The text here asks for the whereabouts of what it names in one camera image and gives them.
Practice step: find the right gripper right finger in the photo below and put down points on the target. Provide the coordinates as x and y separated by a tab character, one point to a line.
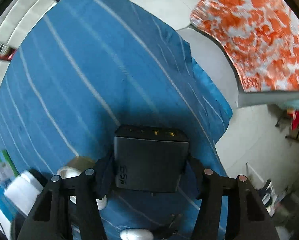
247	216

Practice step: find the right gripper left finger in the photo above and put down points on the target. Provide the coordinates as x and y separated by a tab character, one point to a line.
50	217

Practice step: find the small printed tube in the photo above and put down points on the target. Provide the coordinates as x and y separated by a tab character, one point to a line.
23	191

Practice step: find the white earbuds case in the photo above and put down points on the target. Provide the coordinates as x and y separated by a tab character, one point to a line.
136	234

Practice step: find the grey 65W charger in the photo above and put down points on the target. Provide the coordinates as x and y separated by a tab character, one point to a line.
150	159

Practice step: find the blue cardboard milk box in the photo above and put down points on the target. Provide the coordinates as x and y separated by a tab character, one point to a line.
8	173

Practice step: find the blue striped tablecloth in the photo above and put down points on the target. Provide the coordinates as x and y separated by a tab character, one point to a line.
90	66

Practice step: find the orange floral cushion chair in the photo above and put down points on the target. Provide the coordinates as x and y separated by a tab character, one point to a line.
260	37

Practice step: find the left white padded chair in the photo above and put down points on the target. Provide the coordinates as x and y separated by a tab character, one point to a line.
17	21

